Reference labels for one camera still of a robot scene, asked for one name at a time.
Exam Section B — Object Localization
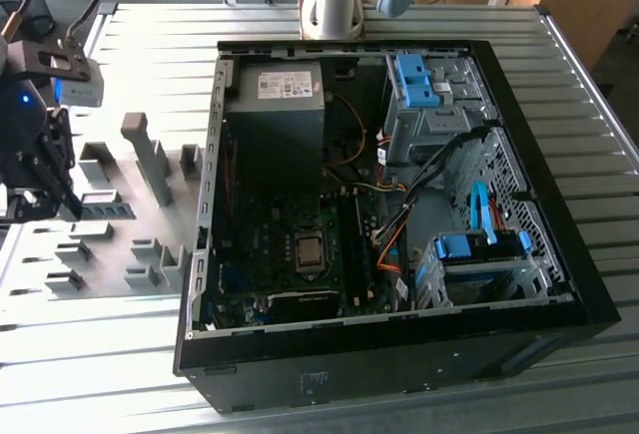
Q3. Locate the grey low disk bay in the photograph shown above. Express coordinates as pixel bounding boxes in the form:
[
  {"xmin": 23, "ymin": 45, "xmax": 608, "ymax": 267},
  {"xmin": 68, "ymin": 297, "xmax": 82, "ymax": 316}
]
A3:
[{"xmin": 412, "ymin": 227, "xmax": 556, "ymax": 309}]

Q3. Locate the blue flat data wire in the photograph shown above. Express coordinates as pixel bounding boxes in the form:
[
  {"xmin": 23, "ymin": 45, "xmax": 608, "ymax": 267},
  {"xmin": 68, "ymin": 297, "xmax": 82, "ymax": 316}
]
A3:
[{"xmin": 470, "ymin": 181, "xmax": 499, "ymax": 245}]

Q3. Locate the wooden cabinet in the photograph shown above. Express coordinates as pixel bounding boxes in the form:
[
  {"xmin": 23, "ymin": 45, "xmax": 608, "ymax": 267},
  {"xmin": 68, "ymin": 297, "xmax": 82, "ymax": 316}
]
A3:
[{"xmin": 541, "ymin": 0, "xmax": 639, "ymax": 72}]

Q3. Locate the red data wire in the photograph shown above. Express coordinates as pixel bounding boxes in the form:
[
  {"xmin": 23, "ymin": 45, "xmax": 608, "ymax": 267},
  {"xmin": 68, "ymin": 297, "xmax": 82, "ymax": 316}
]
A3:
[{"xmin": 488, "ymin": 198, "xmax": 506, "ymax": 233}]

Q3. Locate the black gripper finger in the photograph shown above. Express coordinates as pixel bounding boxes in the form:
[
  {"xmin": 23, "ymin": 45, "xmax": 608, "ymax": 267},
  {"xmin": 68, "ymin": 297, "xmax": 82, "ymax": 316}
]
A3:
[
  {"xmin": 0, "ymin": 187, "xmax": 62, "ymax": 224},
  {"xmin": 29, "ymin": 106, "xmax": 85, "ymax": 222}
]

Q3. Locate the blue plastic drive latch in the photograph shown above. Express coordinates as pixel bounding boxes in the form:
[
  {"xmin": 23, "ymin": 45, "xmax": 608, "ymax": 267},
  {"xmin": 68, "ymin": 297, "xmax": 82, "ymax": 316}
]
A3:
[
  {"xmin": 393, "ymin": 53, "xmax": 431, "ymax": 87},
  {"xmin": 402, "ymin": 84, "xmax": 444, "ymax": 109}
]

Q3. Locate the green motherboard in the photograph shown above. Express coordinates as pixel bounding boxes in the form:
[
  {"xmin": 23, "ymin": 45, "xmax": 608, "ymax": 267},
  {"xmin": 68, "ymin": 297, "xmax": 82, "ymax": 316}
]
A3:
[{"xmin": 207, "ymin": 189, "xmax": 400, "ymax": 330}]

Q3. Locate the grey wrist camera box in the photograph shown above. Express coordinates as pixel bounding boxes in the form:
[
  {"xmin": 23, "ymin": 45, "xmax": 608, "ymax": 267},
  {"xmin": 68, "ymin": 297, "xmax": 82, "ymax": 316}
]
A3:
[{"xmin": 54, "ymin": 74, "xmax": 105, "ymax": 109}]

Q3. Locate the black graphics card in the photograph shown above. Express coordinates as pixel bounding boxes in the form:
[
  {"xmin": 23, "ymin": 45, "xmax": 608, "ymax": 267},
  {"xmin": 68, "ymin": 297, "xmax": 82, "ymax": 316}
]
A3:
[{"xmin": 264, "ymin": 287, "xmax": 345, "ymax": 326}]

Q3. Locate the grey power supply unit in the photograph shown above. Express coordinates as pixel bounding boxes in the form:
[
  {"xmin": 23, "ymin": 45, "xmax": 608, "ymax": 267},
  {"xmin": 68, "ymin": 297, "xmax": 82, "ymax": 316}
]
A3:
[{"xmin": 230, "ymin": 60, "xmax": 326, "ymax": 191}]

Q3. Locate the black disk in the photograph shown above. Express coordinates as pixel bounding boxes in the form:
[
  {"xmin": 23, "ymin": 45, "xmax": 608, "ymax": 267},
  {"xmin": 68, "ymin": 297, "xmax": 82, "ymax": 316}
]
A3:
[{"xmin": 486, "ymin": 231, "xmax": 523, "ymax": 260}]

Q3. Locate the black open PC case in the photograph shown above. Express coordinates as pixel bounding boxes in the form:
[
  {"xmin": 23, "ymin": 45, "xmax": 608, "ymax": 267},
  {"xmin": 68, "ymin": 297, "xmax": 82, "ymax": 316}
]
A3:
[{"xmin": 172, "ymin": 38, "xmax": 623, "ymax": 415}]

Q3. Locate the orange data wire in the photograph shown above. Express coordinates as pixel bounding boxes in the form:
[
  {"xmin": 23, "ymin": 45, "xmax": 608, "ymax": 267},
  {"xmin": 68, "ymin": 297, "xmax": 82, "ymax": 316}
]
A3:
[{"xmin": 376, "ymin": 226, "xmax": 406, "ymax": 273}]

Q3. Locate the grey tall drive cage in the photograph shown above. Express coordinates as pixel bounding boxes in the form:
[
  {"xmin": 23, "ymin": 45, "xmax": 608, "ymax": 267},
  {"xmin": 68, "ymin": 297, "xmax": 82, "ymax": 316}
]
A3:
[{"xmin": 382, "ymin": 52, "xmax": 500, "ymax": 166}]

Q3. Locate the black cable bundle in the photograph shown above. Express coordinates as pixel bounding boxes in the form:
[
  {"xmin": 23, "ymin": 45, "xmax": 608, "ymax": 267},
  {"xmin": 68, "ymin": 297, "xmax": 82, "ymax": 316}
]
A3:
[{"xmin": 398, "ymin": 126, "xmax": 489, "ymax": 212}]

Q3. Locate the grey parts rack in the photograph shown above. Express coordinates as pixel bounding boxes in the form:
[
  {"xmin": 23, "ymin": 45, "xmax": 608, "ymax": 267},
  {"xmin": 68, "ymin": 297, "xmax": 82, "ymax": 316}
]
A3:
[{"xmin": 43, "ymin": 111, "xmax": 207, "ymax": 301}]

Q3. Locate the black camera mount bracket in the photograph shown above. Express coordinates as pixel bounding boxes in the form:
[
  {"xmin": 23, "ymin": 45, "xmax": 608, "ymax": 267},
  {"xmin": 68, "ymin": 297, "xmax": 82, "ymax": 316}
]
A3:
[{"xmin": 9, "ymin": 39, "xmax": 106, "ymax": 87}]

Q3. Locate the CPU socket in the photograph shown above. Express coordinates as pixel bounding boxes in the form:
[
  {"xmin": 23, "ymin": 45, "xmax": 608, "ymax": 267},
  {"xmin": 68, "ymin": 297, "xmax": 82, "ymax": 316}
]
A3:
[{"xmin": 292, "ymin": 223, "xmax": 333, "ymax": 278}]

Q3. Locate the silver CPU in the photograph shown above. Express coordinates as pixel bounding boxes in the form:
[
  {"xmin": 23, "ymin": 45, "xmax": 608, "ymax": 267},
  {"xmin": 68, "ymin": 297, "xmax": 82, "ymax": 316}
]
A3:
[{"xmin": 299, "ymin": 236, "xmax": 324, "ymax": 264}]

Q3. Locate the yellow power wire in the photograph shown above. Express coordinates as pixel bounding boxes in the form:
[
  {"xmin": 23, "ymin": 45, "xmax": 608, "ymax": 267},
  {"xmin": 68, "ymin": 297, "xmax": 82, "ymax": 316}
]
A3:
[{"xmin": 322, "ymin": 93, "xmax": 369, "ymax": 174}]

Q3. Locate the black RAM slot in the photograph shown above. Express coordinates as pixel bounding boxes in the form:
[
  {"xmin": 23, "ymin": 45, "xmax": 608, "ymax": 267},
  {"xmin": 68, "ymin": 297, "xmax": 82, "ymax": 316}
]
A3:
[{"xmin": 335, "ymin": 190, "xmax": 361, "ymax": 306}]

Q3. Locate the blue disk carrier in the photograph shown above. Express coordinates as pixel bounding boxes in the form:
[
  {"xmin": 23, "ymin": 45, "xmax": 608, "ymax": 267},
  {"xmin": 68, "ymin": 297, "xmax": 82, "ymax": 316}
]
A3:
[{"xmin": 432, "ymin": 230, "xmax": 531, "ymax": 261}]

